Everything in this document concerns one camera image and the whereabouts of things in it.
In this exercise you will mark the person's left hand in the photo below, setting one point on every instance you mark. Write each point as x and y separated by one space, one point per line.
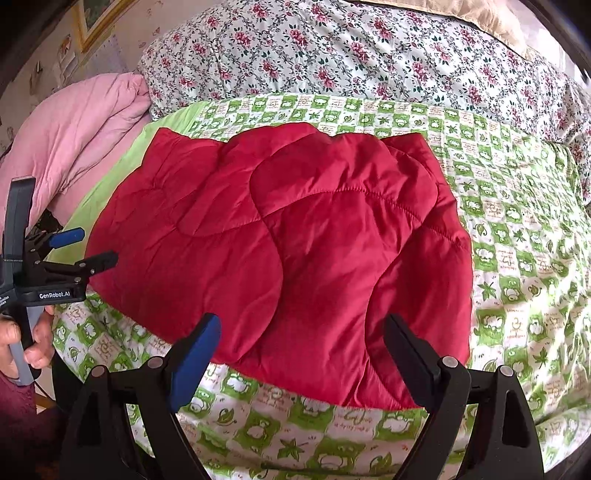
44 332

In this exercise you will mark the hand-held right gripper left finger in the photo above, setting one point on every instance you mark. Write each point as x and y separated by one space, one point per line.
194 360

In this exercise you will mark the floral print quilt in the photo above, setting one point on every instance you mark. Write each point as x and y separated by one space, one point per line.
346 50

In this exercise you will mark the gold framed painting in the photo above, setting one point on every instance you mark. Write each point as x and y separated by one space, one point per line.
99 18

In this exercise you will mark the beige pillow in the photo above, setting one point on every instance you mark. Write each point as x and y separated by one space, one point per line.
485 18

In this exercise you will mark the small paper notes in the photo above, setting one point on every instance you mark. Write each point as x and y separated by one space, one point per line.
64 55

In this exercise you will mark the person's left forearm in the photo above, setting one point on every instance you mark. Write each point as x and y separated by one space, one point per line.
18 424

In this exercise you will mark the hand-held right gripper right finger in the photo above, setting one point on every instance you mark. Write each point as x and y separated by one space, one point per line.
415 360

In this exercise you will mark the green checked bed sheet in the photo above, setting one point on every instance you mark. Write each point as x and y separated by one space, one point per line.
517 277

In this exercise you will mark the pink quilt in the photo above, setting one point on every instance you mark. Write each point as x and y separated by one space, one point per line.
78 129

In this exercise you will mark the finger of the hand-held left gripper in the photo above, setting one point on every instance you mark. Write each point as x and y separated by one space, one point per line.
92 264
67 237

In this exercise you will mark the red padded jacket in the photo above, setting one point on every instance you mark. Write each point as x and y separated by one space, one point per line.
277 254

